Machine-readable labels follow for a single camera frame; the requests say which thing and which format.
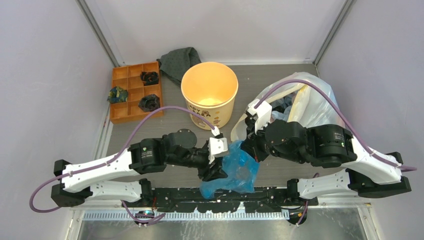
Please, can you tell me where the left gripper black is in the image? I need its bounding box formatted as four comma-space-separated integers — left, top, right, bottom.
167, 146, 229, 181

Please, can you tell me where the blue trash bag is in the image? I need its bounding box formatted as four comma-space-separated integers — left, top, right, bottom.
199, 140, 260, 199

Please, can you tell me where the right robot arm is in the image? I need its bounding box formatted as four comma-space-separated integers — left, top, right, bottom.
241, 116, 412, 205

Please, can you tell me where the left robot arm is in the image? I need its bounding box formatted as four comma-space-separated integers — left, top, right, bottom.
50, 129, 229, 207

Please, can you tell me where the yellow trash bin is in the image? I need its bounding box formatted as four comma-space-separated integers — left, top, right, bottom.
181, 62, 239, 130

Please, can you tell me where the large clear plastic bag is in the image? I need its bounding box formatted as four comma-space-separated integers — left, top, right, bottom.
230, 71, 342, 142

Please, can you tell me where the black bag roll lower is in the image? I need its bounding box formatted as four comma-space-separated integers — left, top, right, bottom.
138, 94, 161, 113

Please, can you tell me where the black bag roll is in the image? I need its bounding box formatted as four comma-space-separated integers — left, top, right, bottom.
138, 94, 161, 113
140, 71, 160, 86

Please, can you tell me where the black bag roll upper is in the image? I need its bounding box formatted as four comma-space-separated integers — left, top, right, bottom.
140, 71, 160, 86

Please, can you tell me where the grey dotted cloth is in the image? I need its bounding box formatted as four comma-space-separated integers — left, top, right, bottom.
157, 47, 202, 87

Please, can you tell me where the blue green bag roll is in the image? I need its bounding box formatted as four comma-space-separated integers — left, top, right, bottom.
107, 86, 129, 104

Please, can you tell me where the orange compartment tray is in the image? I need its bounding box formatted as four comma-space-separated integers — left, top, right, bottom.
109, 61, 164, 124

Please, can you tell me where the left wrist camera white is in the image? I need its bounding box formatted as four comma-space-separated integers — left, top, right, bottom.
208, 137, 230, 165

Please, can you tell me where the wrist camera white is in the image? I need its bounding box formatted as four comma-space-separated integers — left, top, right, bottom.
246, 99, 272, 133
208, 137, 230, 165

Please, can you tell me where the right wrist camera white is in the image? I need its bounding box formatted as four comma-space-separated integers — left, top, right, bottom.
246, 99, 272, 133

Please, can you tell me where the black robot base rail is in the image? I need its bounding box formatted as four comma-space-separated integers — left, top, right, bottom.
122, 177, 319, 215

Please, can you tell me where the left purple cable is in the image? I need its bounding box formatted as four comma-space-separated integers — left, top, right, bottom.
29, 105, 221, 214

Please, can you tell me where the white slotted cable duct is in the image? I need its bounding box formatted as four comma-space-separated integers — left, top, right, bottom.
82, 209, 290, 221

